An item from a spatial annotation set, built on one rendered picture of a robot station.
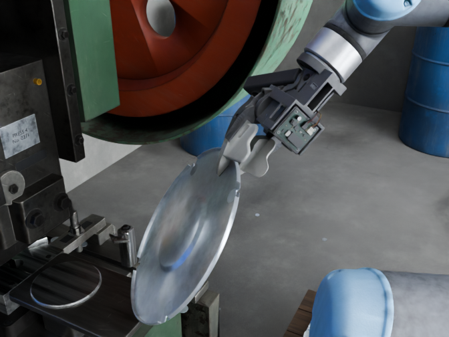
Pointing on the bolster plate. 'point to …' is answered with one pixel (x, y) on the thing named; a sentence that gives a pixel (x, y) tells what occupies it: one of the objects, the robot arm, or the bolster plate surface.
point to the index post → (128, 258)
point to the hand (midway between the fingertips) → (224, 168)
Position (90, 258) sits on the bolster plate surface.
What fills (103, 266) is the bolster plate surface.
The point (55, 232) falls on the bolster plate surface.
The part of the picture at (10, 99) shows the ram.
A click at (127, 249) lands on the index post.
